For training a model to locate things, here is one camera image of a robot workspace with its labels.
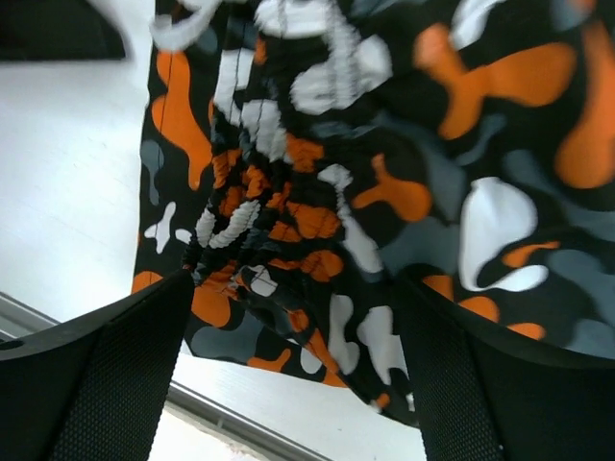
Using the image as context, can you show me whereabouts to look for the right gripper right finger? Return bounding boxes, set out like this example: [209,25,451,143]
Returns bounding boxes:
[391,276,614,460]

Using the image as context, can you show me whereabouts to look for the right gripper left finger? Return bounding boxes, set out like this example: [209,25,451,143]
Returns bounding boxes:
[1,270,194,461]

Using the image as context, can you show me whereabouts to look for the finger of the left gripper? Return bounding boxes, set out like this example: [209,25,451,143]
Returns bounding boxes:
[1,0,126,61]

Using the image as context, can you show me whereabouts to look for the orange camouflage shorts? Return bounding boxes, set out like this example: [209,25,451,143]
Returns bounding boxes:
[133,1,614,425]

